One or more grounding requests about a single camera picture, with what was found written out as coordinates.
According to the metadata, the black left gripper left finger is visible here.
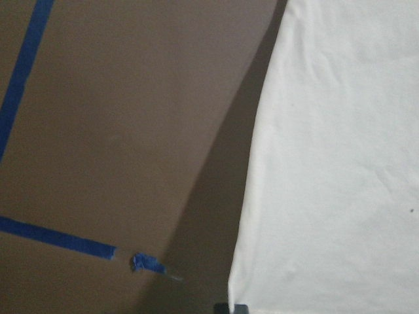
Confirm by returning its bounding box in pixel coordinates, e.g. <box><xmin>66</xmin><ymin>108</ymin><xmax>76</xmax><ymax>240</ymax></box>
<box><xmin>213</xmin><ymin>303</ymin><xmax>228</xmax><ymax>314</ymax></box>

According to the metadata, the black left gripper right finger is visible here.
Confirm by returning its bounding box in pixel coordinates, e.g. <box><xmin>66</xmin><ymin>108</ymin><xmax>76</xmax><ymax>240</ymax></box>
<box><xmin>234</xmin><ymin>304</ymin><xmax>249</xmax><ymax>314</ymax></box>

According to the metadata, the cream long-sleeve printed shirt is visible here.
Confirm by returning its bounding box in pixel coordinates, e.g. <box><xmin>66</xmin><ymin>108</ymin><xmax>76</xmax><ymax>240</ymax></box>
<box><xmin>228</xmin><ymin>1</ymin><xmax>418</xmax><ymax>313</ymax></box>

